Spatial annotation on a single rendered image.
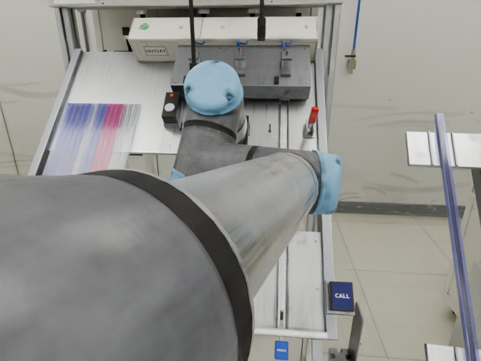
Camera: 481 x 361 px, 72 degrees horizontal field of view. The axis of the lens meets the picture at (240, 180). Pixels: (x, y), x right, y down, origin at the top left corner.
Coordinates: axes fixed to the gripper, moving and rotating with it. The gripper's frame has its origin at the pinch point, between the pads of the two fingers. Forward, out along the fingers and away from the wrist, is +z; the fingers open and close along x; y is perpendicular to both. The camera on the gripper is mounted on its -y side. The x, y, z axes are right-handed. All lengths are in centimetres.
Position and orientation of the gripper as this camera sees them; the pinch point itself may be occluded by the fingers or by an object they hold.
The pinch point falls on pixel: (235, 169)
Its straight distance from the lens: 76.1
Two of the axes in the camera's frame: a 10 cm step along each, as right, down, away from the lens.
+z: 0.7, 2.3, 9.7
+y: 0.5, -9.7, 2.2
